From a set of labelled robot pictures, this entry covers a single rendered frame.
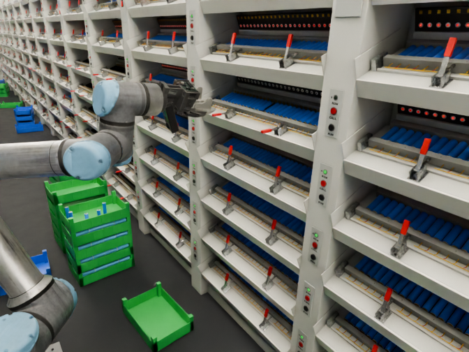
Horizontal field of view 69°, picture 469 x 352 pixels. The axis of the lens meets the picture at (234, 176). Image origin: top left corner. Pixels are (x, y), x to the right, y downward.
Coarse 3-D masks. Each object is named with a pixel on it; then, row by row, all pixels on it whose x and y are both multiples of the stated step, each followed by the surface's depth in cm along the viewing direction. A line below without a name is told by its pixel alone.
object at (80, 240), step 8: (120, 224) 182; (128, 224) 185; (64, 232) 179; (96, 232) 174; (104, 232) 177; (112, 232) 180; (120, 232) 183; (72, 240) 168; (80, 240) 170; (88, 240) 173
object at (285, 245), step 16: (208, 192) 156; (224, 192) 151; (240, 192) 148; (208, 208) 153; (224, 208) 142; (240, 208) 143; (256, 208) 138; (272, 208) 135; (240, 224) 135; (256, 224) 133; (272, 224) 121; (288, 224) 125; (304, 224) 123; (256, 240) 128; (272, 240) 122; (288, 240) 122; (288, 256) 116
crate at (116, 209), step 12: (60, 204) 177; (84, 204) 186; (96, 204) 191; (108, 204) 195; (120, 204) 191; (60, 216) 178; (96, 216) 172; (108, 216) 176; (120, 216) 180; (72, 228) 166; (84, 228) 170
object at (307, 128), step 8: (216, 104) 138; (224, 104) 133; (232, 104) 130; (248, 112) 123; (256, 112) 119; (264, 112) 117; (256, 120) 118; (272, 120) 114; (280, 120) 110; (288, 120) 108; (296, 128) 106; (304, 128) 103; (312, 128) 101
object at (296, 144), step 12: (228, 84) 144; (240, 84) 141; (204, 96) 139; (216, 96) 140; (300, 96) 117; (312, 96) 113; (216, 108) 137; (204, 120) 141; (216, 120) 133; (228, 120) 126; (240, 120) 123; (252, 120) 121; (240, 132) 123; (252, 132) 117; (288, 132) 107; (276, 144) 109; (288, 144) 104; (300, 144) 100; (312, 144) 98; (300, 156) 103; (312, 156) 98
